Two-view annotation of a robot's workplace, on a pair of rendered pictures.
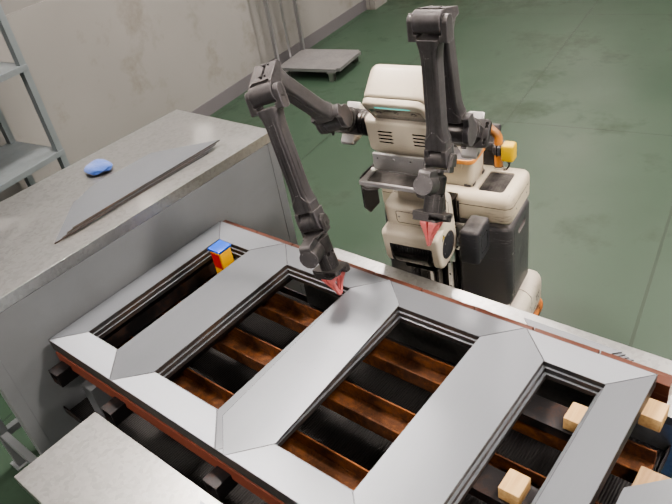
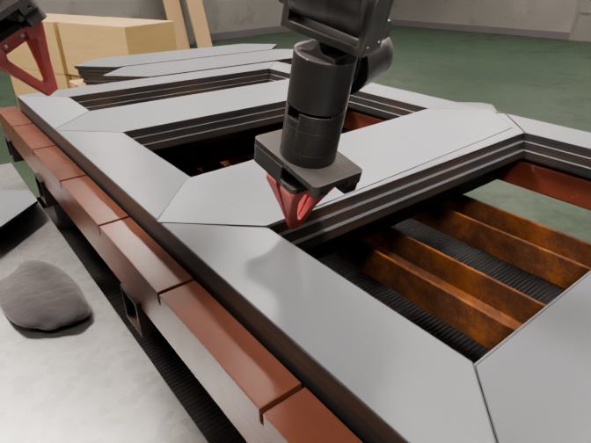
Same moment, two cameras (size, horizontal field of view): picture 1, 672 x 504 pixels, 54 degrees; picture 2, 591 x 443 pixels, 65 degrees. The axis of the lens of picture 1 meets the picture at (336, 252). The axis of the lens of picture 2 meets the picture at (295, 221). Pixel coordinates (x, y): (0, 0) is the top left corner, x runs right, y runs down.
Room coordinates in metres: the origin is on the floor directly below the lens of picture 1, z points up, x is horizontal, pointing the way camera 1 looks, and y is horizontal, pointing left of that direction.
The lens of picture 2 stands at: (2.05, 0.07, 1.11)
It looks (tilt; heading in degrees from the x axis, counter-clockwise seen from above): 28 degrees down; 187
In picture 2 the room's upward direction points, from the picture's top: straight up
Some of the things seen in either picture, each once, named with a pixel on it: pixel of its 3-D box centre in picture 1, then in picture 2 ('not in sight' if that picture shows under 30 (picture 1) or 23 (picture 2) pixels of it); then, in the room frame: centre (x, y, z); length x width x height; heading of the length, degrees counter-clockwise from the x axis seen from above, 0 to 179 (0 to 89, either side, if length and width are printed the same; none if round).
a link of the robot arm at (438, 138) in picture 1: (434, 95); not in sight; (1.65, -0.34, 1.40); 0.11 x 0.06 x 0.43; 54
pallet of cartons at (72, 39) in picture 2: not in sight; (117, 75); (-1.39, -1.70, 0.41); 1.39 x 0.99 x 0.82; 64
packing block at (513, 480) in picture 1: (514, 487); not in sight; (0.87, -0.29, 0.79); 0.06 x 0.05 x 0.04; 135
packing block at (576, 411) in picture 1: (578, 418); not in sight; (1.01, -0.50, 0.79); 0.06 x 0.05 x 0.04; 135
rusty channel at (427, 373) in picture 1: (367, 347); not in sight; (1.49, -0.04, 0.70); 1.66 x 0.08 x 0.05; 45
